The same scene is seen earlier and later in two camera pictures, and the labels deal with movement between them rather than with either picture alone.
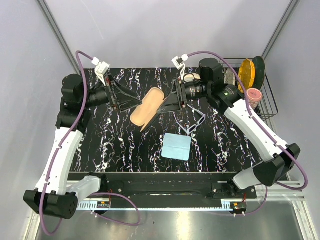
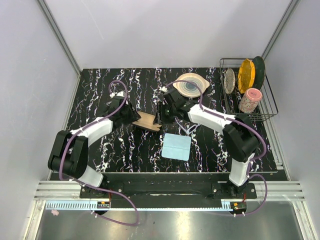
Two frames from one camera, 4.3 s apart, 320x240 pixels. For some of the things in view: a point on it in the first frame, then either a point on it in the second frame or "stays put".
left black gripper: x=125 y=101 -> x=134 y=116
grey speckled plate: x=229 y=77 stays put
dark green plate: x=260 y=71 stays put
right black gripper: x=171 y=103 -> x=160 y=118
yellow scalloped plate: x=247 y=72 stays put
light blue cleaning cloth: x=176 y=146 stays put
